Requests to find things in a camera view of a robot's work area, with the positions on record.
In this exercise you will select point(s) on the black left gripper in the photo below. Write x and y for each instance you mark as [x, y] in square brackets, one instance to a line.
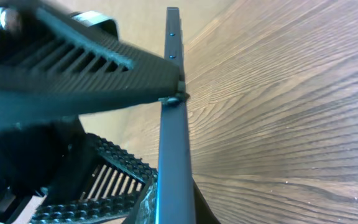
[52, 160]

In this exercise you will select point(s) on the Samsung Galaxy smartphone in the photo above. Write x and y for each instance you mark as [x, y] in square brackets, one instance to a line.
[175, 197]

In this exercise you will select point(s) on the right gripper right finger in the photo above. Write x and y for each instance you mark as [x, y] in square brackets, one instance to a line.
[204, 214]

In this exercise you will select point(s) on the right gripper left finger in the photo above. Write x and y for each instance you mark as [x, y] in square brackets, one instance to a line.
[144, 211]

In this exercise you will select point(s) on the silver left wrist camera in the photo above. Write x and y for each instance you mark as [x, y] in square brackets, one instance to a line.
[97, 20]

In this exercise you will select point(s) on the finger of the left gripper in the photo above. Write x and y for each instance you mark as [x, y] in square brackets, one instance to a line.
[52, 66]
[97, 182]

